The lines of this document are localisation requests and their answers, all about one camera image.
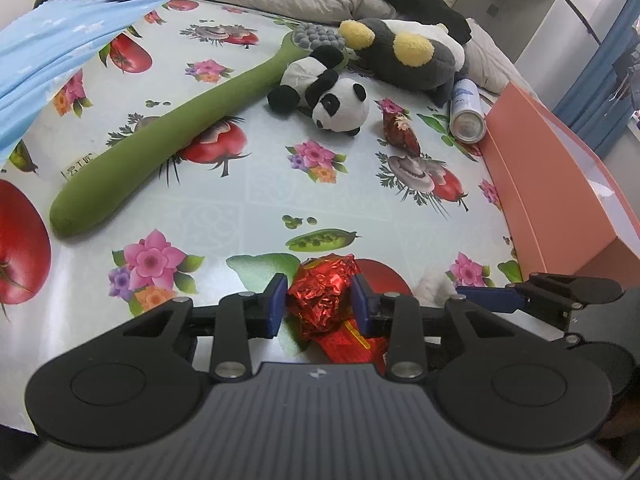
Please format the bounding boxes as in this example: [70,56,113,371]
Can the fruit pattern tablecloth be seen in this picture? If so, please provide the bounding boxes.
[1,0,522,430]

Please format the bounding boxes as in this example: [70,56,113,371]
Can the red foil wrapper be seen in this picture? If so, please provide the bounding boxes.
[286,254,388,372]

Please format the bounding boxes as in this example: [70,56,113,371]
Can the blue curtain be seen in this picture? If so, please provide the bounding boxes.
[553,0,639,158]

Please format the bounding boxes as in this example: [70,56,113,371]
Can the orange shoe box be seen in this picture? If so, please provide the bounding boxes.
[480,84,639,288]

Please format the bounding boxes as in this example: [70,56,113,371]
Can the white paper tissue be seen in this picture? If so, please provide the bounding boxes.
[412,271,457,308]

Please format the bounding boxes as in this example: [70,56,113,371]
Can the small panda plush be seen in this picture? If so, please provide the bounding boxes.
[267,44,370,136]

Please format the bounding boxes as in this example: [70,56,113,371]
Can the light blue bed sheet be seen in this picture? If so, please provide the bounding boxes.
[1,0,168,162]

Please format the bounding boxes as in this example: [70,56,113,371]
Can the white spray can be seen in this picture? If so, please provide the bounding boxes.
[449,78,486,144]

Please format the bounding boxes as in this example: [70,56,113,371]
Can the green long-handled massage brush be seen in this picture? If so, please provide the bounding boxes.
[49,26,324,238]

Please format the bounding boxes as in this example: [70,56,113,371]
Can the grey penguin plush toy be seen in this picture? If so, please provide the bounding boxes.
[338,18,465,106]

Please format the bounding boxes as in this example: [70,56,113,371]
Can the grey duvet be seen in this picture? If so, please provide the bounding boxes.
[209,0,536,96]

